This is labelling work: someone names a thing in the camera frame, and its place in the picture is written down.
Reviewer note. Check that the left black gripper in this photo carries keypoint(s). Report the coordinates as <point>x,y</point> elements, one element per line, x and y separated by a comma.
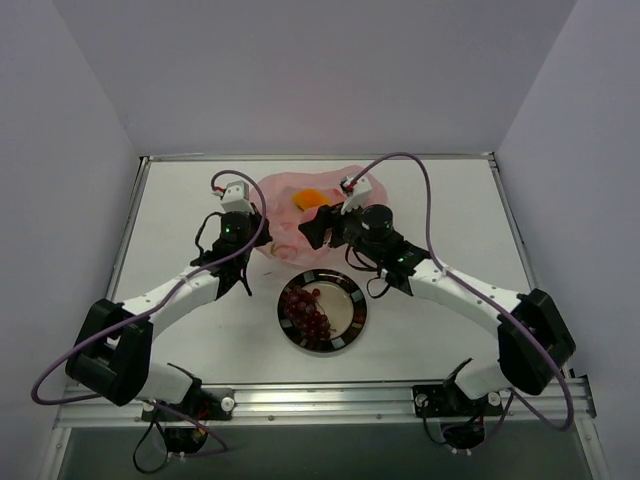
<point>258,235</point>

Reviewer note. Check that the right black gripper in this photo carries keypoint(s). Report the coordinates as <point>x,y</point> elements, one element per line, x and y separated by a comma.
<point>330,229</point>

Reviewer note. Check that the pink plastic bag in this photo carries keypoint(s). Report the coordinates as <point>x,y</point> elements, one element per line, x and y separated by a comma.
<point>288,245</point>

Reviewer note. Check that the orange fake fruit slice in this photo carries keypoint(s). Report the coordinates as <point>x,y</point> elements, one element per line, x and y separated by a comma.
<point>308,199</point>

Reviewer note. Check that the red fake grape bunch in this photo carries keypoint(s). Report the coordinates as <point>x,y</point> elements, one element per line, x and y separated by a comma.
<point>308,318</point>

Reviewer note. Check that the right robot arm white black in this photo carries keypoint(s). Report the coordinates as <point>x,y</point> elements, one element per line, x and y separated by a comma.
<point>533,340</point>

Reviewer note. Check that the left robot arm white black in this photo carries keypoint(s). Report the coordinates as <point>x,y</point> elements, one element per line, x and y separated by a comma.
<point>112,355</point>

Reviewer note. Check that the round plate dark rim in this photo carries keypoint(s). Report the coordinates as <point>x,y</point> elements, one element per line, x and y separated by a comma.
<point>343,301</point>

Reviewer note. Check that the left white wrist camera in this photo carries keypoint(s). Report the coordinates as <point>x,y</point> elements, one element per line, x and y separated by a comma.
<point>234,197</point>

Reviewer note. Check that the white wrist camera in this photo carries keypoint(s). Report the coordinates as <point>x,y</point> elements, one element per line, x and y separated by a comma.
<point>234,197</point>
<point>357,190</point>

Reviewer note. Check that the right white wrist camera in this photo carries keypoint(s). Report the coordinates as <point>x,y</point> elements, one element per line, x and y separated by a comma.
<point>357,190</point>

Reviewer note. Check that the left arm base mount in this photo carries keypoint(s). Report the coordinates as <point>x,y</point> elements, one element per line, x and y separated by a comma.
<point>200,400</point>

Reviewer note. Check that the aluminium front rail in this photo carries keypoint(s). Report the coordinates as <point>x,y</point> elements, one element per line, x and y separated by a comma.
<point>316,404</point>

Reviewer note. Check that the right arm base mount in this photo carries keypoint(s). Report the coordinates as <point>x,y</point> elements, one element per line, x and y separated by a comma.
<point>446,399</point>

